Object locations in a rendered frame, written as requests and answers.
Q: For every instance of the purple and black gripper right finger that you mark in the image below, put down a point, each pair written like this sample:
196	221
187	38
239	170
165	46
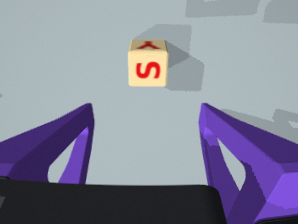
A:
270	189

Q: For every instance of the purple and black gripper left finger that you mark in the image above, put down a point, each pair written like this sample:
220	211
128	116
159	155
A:
28	156

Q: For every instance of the beige letter block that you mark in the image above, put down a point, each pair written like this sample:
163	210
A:
148	63

